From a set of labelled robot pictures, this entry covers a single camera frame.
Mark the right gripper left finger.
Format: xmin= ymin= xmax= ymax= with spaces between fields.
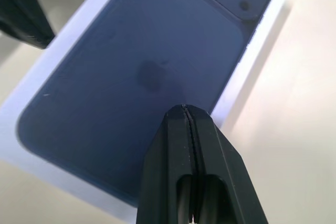
xmin=136 ymin=104 xmax=195 ymax=224

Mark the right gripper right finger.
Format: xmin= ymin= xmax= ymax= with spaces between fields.
xmin=184 ymin=104 xmax=269 ymax=224

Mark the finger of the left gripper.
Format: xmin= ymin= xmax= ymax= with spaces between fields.
xmin=0 ymin=0 xmax=56 ymax=50

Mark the dark blue smartphone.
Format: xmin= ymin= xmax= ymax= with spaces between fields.
xmin=16 ymin=0 xmax=276 ymax=208

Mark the white box with brown inside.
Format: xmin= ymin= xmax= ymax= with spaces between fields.
xmin=0 ymin=0 xmax=295 ymax=209

